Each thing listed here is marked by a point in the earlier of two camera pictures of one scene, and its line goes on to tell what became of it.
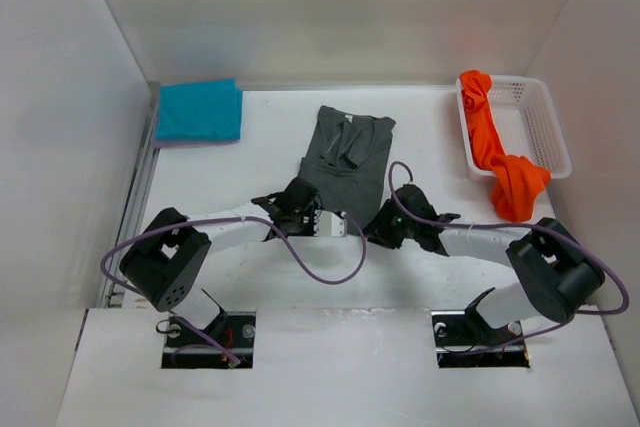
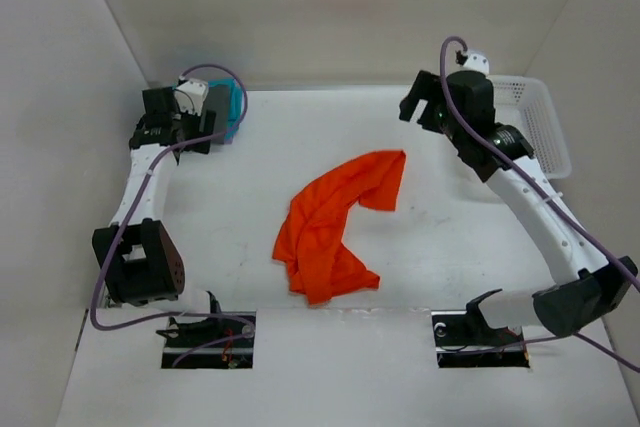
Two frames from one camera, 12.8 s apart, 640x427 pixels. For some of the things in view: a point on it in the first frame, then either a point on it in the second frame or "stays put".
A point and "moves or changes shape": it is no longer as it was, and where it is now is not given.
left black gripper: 312,213 → 196,120
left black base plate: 234,331 stays put
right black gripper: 379,231 → 426,88
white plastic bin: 527,121 stays put
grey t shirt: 345,158 → 216,99
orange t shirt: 517,180 moves or changes shape
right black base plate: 463,340 stays put
